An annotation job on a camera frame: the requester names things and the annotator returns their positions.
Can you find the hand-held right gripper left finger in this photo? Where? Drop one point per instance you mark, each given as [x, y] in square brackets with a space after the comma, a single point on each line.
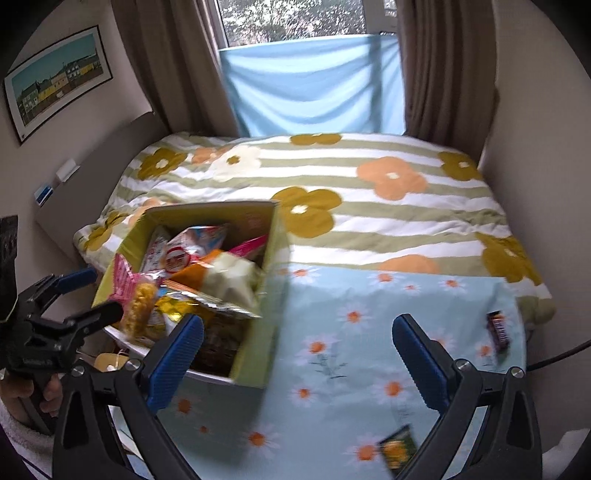
[181, 355]

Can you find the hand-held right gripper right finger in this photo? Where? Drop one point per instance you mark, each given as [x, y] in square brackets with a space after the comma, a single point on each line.
[419, 360]

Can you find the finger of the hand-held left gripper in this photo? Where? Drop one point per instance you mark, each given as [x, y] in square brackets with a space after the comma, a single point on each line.
[99, 317]
[76, 278]

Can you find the clear bag of yellow crisps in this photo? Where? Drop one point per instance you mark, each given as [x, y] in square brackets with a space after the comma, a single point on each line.
[138, 309]

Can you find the yellow-green cardboard box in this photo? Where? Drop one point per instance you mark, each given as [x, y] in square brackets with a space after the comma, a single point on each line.
[263, 341]

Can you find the grey speckled snack bag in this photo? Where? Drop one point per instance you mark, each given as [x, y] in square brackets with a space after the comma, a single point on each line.
[231, 281]

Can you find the pink and white snack bag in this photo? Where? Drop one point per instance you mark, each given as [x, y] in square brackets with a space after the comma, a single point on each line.
[249, 247]

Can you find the person's left forearm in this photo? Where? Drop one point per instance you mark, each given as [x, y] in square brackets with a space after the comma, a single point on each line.
[18, 445]

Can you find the person's left hand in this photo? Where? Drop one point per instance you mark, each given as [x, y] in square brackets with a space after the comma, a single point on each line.
[51, 394]

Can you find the small yellow packet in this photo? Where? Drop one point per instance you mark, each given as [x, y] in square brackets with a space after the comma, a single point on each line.
[110, 362]

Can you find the brown chocolate bar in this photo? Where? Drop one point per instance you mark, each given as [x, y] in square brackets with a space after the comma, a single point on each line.
[499, 331]

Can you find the light blue daisy sheet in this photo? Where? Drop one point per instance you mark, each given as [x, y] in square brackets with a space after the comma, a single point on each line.
[332, 360]

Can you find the blue card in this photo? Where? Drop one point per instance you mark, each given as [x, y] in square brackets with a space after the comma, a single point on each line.
[44, 194]

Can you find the dark green snack packet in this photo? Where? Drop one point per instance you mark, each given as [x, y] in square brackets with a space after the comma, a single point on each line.
[398, 450]

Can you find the pile of snack packets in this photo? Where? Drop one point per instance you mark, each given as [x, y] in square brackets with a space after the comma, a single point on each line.
[184, 258]

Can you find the beige bed side panel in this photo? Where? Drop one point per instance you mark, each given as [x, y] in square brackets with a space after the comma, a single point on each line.
[97, 166]

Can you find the striped floral duvet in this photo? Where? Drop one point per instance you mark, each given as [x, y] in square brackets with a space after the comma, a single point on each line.
[378, 198]

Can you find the white fleece clothing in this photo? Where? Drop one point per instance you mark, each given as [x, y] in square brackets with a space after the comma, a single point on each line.
[563, 454]

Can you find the brown curtain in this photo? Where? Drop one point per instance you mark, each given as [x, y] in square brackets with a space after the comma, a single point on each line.
[184, 64]
[443, 69]

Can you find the light blue window cloth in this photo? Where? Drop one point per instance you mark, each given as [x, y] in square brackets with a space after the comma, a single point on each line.
[309, 87]

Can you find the window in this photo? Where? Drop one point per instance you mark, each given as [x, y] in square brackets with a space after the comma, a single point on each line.
[295, 18]

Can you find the white wall switch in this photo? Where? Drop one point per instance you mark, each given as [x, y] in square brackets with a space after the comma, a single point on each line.
[67, 170]

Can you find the framed wall poster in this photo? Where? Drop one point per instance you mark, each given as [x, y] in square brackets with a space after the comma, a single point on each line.
[55, 83]

